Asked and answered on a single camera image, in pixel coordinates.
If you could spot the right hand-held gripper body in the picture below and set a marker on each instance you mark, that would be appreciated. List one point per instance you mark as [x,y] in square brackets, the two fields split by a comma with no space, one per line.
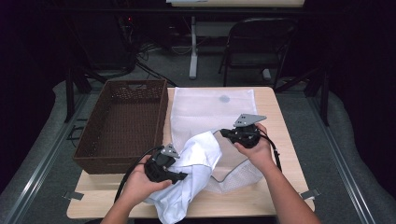
[246,135]

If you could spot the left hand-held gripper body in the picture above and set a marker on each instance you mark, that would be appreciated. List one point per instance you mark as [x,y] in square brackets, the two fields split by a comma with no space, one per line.
[158,168]

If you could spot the white garment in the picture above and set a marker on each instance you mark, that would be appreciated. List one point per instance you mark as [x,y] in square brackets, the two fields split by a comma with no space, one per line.
[193,161]

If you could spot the white mesh laundry bag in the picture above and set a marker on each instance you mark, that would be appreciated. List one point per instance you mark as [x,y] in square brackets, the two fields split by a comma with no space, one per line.
[199,109]

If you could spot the brown woven basket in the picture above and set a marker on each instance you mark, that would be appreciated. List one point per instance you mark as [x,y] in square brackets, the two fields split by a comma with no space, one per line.
[124,124]

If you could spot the person's right hand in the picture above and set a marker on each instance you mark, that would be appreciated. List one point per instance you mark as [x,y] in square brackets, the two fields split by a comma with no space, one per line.
[260,155]

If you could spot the person's left hand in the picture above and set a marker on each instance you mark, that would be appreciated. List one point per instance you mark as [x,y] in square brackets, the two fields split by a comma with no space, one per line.
[137,186]

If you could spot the small white cylinder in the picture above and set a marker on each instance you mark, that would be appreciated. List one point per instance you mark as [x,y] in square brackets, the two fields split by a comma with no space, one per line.
[266,74]

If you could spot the white desk leg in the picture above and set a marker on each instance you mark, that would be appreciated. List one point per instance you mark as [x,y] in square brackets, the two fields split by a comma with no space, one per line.
[193,62]

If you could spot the black metal stand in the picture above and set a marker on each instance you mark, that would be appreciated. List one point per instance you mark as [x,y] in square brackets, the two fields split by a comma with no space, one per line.
[70,99]
[325,102]

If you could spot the black folding chair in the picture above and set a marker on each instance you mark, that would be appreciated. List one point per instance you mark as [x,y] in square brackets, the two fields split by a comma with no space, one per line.
[258,34]

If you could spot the metal table bracket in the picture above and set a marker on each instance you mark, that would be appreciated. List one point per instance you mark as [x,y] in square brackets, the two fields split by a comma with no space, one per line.
[309,194]
[73,195]

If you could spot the metal floor rail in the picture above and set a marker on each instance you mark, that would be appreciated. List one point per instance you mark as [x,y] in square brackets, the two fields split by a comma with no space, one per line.
[344,165]
[40,168]

